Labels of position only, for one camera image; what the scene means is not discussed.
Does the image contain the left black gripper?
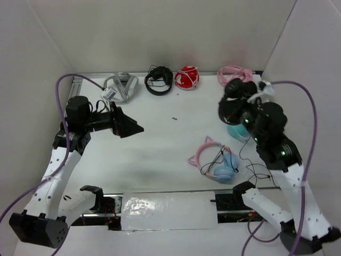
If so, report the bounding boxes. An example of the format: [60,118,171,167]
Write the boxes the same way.
[83,101,144,138]

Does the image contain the black wired headphones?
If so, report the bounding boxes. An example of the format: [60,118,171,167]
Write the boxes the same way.
[217,78,282,190]

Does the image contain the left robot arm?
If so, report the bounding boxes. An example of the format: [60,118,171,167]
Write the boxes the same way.
[9,96,144,249]

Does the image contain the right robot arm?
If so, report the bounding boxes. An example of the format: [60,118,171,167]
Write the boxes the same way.
[228,100,340,255]

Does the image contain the teal headphones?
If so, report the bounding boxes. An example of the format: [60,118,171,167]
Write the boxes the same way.
[227,124,250,143]

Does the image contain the grey white headphones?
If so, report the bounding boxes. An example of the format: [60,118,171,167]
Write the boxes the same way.
[103,72,139,103]

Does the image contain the black wrapped headphones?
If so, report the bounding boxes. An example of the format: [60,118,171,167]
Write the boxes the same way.
[144,65,174,96]

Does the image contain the pink blue cat-ear headphones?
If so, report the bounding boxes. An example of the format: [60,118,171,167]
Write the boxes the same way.
[187,136,239,184]

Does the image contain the red white headphones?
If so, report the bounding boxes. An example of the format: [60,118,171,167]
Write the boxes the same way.
[174,66,200,91]

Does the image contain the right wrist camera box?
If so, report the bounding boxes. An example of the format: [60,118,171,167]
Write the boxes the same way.
[247,81,275,103]

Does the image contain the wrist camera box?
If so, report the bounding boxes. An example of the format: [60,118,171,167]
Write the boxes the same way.
[101,86,117,102]
[247,81,275,103]

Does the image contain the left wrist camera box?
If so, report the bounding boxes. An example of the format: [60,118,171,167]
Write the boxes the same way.
[101,86,117,102]

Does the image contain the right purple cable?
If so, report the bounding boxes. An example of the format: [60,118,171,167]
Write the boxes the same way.
[241,80,320,256]

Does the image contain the purple cable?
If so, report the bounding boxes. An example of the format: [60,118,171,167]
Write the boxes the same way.
[241,80,320,256]
[0,73,105,256]

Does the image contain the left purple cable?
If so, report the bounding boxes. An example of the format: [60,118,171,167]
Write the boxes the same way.
[0,73,105,256]

